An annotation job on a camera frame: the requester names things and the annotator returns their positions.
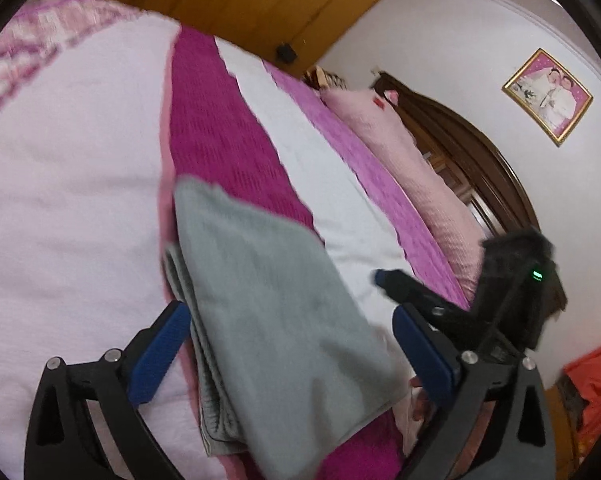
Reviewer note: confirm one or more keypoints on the small black speaker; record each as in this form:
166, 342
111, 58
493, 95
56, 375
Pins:
286, 54

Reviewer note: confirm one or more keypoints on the dark wooden headboard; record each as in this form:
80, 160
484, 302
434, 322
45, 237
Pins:
466, 160

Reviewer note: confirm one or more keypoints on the framed wedding photo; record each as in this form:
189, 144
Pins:
548, 93

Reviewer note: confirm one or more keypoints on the orange cloth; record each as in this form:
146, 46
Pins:
585, 374

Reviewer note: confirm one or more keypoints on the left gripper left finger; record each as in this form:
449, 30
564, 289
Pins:
62, 442

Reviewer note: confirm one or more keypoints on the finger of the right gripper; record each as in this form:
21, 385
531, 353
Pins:
436, 310

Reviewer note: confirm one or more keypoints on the pink fluffy pillow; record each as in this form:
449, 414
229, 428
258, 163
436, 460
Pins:
376, 123

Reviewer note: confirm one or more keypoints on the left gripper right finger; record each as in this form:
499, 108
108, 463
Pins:
490, 419

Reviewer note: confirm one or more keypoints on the grey pants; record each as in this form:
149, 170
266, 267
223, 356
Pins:
288, 368

